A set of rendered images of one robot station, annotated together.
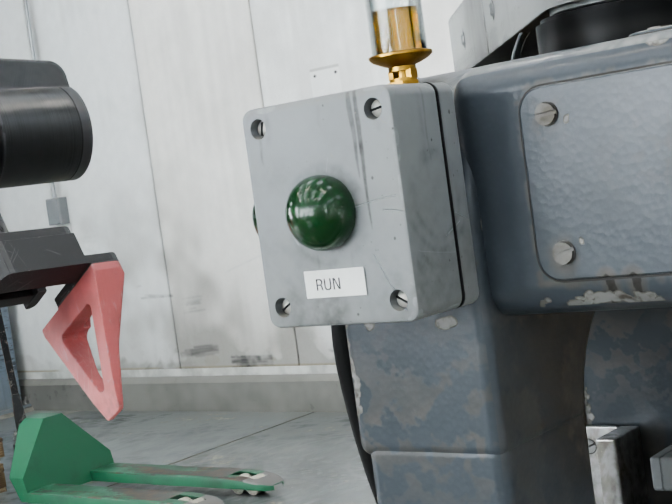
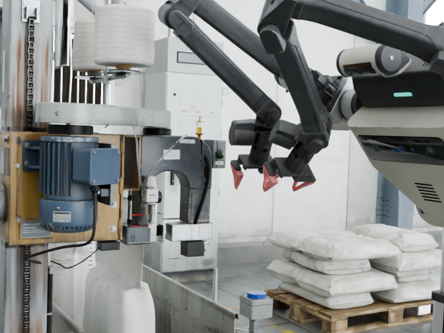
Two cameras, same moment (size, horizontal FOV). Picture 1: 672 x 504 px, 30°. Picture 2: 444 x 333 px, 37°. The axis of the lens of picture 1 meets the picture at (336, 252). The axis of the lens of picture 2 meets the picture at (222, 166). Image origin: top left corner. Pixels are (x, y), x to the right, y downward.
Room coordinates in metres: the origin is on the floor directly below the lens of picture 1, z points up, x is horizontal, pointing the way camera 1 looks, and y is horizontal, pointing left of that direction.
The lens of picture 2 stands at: (2.45, 0.86, 1.36)
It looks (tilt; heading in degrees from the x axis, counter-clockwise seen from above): 3 degrees down; 203
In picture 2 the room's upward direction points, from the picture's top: 2 degrees clockwise
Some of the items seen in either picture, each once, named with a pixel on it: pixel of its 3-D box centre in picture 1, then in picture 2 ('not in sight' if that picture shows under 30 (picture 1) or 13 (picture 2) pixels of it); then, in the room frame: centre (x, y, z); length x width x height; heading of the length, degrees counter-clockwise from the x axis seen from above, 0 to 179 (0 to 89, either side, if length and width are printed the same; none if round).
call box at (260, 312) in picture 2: not in sight; (256, 306); (0.51, 0.15, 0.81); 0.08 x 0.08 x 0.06; 52
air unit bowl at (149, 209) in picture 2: not in sight; (149, 213); (0.75, -0.11, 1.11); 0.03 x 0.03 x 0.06
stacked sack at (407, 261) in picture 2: not in sight; (407, 258); (-2.73, 0.19, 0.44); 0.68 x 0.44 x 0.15; 142
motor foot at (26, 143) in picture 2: not in sight; (48, 156); (0.99, -0.29, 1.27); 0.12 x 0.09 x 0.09; 142
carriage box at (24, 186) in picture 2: not in sight; (57, 184); (0.84, -0.38, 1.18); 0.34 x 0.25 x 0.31; 142
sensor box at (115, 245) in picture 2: not in sight; (108, 245); (0.79, -0.22, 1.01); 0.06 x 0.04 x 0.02; 142
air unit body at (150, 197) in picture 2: not in sight; (150, 201); (0.75, -0.11, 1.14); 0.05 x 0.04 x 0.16; 142
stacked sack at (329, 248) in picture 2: not in sight; (349, 246); (-2.24, -0.15, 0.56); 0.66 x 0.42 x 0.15; 142
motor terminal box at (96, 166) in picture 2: not in sight; (96, 170); (1.04, -0.10, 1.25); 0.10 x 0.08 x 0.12; 167
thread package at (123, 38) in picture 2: not in sight; (124, 37); (0.89, -0.12, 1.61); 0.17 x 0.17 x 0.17
